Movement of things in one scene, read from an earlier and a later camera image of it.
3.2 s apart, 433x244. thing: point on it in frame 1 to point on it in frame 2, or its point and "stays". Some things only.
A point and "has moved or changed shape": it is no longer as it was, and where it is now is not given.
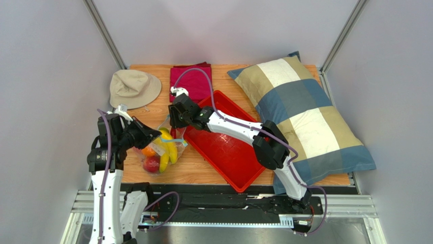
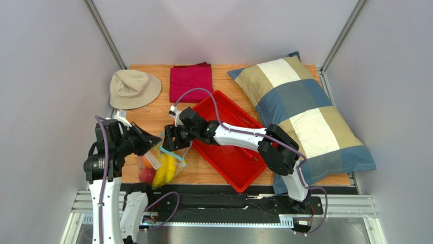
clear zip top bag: [157, 157] has moved or changed shape
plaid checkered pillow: [285, 91] stays
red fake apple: [151, 163] to [147, 174]
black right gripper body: [176, 117] to [176, 135]
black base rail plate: [167, 202] stays
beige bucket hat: [135, 88] stays
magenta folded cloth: [195, 82] stays
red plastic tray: [236, 157] stays
